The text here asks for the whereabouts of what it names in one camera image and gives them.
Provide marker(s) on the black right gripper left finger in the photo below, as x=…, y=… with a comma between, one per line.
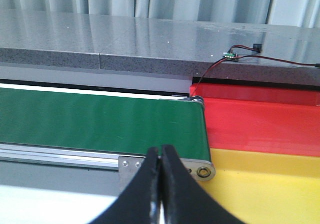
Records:
x=139, y=202

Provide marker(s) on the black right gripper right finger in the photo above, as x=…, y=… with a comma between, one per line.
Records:
x=184, y=200

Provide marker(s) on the yellow plastic tray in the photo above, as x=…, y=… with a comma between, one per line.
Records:
x=264, y=188

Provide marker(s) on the green conveyor belt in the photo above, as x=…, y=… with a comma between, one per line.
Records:
x=102, y=123

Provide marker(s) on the red plastic tray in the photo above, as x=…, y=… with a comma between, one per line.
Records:
x=261, y=119

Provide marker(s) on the small green circuit board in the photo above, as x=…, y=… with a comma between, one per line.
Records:
x=230, y=56

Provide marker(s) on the grey stone counter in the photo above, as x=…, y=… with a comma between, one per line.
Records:
x=60, y=41

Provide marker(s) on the grey curtain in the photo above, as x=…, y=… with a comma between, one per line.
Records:
x=300, y=13

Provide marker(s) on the steel conveyor end bracket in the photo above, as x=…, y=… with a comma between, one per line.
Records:
x=128, y=166

